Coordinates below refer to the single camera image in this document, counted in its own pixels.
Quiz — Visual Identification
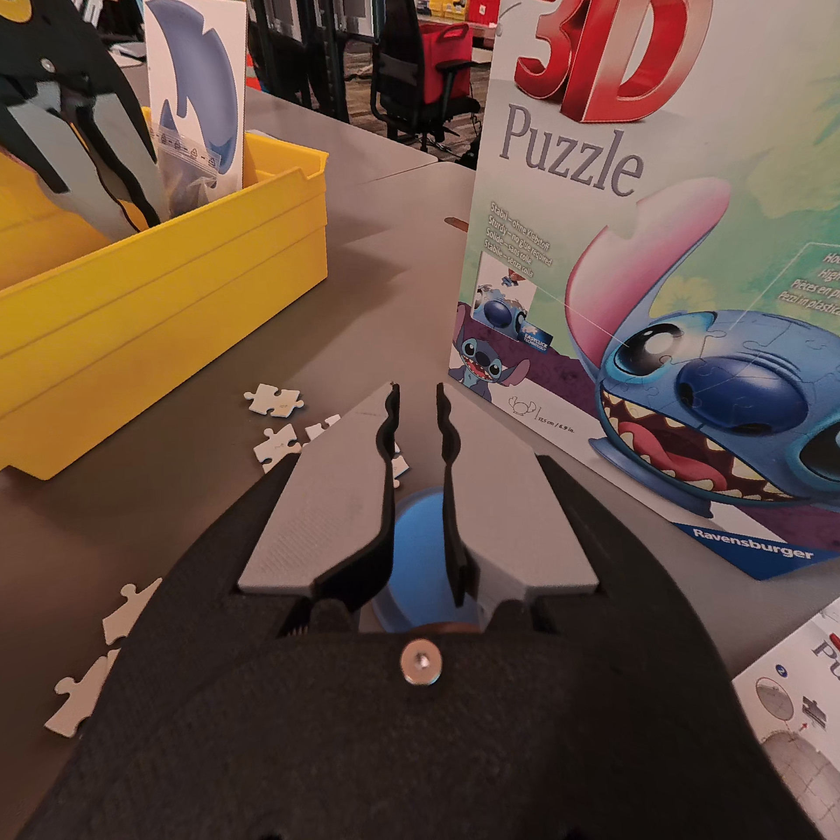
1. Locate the black metal table frame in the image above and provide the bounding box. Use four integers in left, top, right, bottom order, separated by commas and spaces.
252, 0, 352, 126

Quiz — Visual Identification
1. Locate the white card with blue shapes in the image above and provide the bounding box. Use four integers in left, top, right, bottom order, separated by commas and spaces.
144, 0, 248, 191

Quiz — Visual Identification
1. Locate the black office chair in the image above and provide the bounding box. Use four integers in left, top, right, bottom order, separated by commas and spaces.
371, 0, 483, 152

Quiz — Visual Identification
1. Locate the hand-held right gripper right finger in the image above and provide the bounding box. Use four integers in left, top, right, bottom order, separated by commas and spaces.
436, 384, 599, 608

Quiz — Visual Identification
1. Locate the red bag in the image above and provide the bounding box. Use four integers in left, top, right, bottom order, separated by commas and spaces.
420, 23, 473, 106

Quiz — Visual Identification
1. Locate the blue plastic puzzle base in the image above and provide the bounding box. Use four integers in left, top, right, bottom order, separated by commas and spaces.
374, 486, 483, 634

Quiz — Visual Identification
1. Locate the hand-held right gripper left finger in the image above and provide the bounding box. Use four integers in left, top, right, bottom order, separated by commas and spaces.
238, 382, 400, 613

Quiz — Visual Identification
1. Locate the yellow plastic bin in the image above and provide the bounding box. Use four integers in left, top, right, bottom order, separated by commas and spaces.
0, 108, 329, 480

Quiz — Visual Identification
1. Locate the clear plastic bag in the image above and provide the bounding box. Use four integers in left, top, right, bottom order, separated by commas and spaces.
152, 125, 227, 217

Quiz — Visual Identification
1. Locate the white instruction leaflet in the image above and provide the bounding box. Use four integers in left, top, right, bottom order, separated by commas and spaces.
731, 600, 840, 834

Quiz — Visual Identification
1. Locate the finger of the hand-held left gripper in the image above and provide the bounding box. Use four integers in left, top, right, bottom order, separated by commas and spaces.
0, 101, 142, 242
62, 92, 164, 229

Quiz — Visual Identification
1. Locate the printed puzzle box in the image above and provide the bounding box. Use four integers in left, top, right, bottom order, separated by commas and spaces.
448, 0, 840, 581

